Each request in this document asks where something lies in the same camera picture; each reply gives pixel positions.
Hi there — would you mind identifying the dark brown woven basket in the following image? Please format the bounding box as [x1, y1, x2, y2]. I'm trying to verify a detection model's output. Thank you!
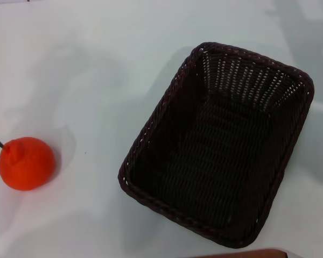
[117, 41, 315, 241]

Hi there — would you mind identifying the orange toy fruit with stem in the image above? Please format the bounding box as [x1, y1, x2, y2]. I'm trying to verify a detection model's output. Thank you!
[0, 137, 56, 191]

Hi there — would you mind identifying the brown wooden edge piece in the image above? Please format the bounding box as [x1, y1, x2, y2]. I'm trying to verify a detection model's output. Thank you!
[195, 248, 289, 258]

